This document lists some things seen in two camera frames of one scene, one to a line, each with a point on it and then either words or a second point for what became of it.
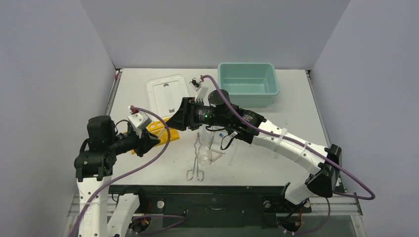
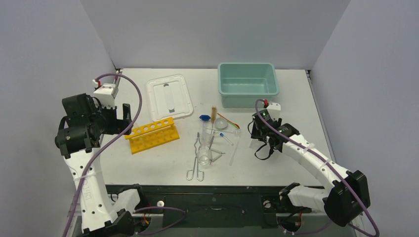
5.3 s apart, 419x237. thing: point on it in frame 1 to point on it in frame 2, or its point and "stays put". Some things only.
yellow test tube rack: (160, 130) stays put
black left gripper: (147, 139) to (118, 125)
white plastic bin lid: (166, 94) stays put
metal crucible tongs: (200, 173) stays put
